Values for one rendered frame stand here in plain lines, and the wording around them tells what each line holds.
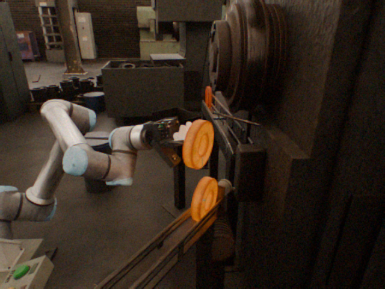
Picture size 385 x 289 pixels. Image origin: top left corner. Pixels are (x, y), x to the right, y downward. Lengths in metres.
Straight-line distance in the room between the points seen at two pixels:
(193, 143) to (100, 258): 1.18
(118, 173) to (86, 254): 0.96
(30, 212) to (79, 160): 0.89
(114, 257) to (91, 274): 0.15
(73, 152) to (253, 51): 0.68
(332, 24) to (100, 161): 0.77
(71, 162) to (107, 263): 0.95
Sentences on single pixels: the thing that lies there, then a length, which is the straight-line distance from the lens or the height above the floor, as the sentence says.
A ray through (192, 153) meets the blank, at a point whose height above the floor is 0.91.
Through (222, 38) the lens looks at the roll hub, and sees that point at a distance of 1.10.
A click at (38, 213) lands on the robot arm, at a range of 1.76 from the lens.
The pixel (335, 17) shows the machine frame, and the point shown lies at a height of 1.26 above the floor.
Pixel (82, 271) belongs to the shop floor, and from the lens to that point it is 1.76.
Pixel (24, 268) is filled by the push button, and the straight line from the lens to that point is 0.97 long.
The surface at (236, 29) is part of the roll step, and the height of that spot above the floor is 1.22.
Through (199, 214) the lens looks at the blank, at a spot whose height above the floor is 0.70.
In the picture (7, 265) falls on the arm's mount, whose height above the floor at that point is 0.14.
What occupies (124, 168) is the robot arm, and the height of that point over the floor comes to 0.79.
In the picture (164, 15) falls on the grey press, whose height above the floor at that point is 1.33.
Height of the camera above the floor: 1.25
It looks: 25 degrees down
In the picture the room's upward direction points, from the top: straight up
